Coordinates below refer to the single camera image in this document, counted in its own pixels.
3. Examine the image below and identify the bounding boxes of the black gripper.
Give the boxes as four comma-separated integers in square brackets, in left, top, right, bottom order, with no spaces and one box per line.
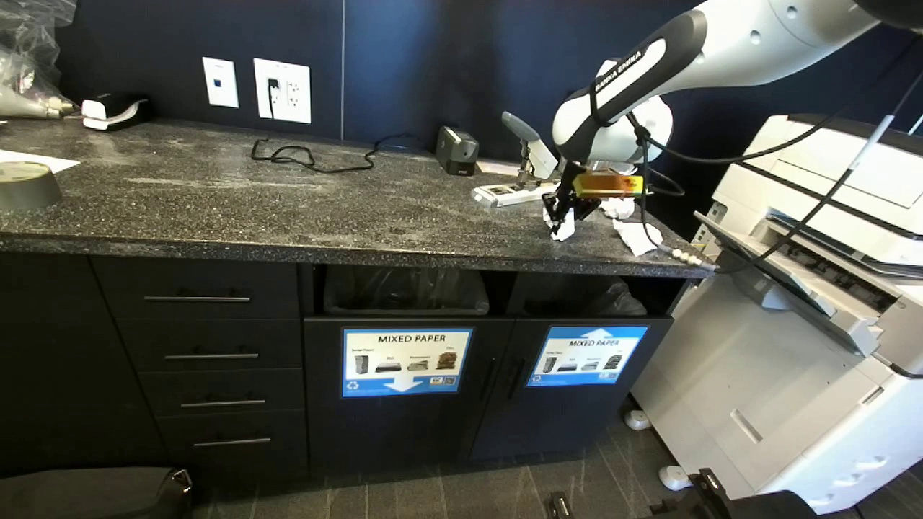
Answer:
[542,172,576,218]

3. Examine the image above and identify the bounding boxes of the white paper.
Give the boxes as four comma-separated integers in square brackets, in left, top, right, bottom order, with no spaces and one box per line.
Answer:
[550,209,576,243]
[602,198,662,257]

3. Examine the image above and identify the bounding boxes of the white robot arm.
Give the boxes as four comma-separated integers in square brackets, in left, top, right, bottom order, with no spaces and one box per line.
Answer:
[542,0,923,222]

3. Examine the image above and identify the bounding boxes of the right black bin liner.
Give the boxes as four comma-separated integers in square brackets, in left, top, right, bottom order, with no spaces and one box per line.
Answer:
[506,276,646,318]

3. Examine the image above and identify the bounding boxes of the black bin liner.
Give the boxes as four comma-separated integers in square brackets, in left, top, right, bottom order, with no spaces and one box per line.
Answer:
[323,266,490,318]
[506,276,646,318]

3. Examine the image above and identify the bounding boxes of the left black bin liner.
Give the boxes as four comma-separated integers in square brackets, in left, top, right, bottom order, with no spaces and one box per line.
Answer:
[323,266,490,318]

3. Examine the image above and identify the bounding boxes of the crumpled clear plastic bag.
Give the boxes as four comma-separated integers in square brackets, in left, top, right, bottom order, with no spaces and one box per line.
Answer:
[0,0,77,117]

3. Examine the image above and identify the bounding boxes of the right mixed paper sign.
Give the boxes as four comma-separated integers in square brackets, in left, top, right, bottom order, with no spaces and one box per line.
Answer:
[528,326,646,390]

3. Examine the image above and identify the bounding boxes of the mixed paper sign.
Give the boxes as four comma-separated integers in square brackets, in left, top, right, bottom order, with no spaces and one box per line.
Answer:
[339,326,472,398]
[528,326,646,390]

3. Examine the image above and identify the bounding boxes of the left mixed paper sign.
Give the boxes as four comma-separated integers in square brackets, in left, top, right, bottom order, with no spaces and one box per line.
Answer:
[339,326,472,398]

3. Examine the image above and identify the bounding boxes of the white power outlet plate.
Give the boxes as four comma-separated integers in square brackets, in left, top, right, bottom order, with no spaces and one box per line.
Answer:
[254,58,315,124]

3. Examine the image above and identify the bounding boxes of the large white office printer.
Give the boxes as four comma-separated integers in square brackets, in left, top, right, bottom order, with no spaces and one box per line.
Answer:
[627,116,923,514]

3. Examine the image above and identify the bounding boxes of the black drawer cabinet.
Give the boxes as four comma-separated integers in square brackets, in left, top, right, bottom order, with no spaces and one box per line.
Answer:
[92,260,309,482]

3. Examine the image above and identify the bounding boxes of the white tape dispenser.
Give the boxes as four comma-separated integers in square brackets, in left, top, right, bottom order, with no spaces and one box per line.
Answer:
[79,93,153,133]

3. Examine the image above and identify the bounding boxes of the grey tape roll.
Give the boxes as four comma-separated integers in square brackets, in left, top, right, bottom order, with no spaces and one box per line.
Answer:
[0,160,61,214]

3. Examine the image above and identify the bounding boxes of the amber wrist camera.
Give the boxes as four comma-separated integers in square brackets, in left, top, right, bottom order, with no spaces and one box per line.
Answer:
[573,170,646,198]

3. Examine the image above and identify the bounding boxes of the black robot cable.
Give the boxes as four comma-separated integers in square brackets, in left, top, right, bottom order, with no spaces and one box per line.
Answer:
[623,54,923,269]

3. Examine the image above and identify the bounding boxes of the black power cord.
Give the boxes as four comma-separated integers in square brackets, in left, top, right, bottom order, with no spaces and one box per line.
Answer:
[248,78,428,175]

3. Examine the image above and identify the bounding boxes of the white blank wall plate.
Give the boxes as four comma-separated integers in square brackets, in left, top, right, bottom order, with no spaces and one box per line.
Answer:
[201,58,238,110]

